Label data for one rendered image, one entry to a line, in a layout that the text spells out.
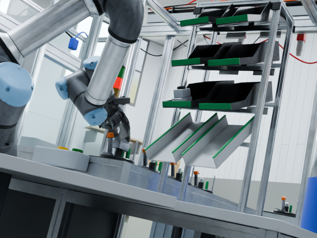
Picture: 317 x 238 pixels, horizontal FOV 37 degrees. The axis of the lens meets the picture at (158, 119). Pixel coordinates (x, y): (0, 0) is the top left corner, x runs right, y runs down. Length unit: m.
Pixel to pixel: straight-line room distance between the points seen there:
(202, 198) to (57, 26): 1.08
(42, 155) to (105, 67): 0.45
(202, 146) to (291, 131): 5.03
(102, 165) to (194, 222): 0.45
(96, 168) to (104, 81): 0.33
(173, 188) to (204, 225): 0.58
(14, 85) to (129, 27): 0.36
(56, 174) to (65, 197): 0.59
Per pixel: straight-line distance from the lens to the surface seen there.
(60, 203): 1.66
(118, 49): 1.45
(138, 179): 1.70
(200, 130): 1.68
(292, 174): 6.45
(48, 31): 1.44
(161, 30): 3.31
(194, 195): 2.08
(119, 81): 2.11
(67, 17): 1.44
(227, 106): 1.58
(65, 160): 1.68
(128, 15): 1.39
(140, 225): 4.75
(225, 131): 1.73
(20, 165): 1.04
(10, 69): 1.36
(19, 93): 1.32
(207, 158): 1.59
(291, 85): 6.93
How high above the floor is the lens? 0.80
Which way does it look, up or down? 12 degrees up
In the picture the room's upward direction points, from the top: 12 degrees clockwise
